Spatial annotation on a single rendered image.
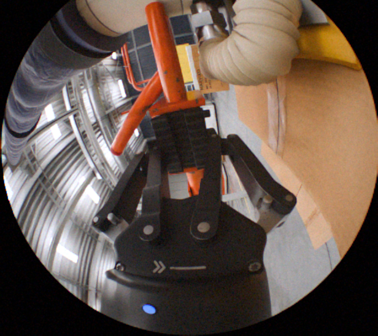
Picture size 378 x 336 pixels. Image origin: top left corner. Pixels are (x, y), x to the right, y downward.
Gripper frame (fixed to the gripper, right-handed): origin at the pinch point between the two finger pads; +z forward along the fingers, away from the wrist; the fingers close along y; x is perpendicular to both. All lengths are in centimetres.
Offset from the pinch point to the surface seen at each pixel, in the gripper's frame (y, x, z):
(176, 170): -1.5, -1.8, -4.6
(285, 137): 12.8, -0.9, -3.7
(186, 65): 6, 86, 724
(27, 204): -522, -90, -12
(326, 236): 53, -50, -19
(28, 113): -34.2, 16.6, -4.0
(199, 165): 1.1, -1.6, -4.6
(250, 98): 13.0, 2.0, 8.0
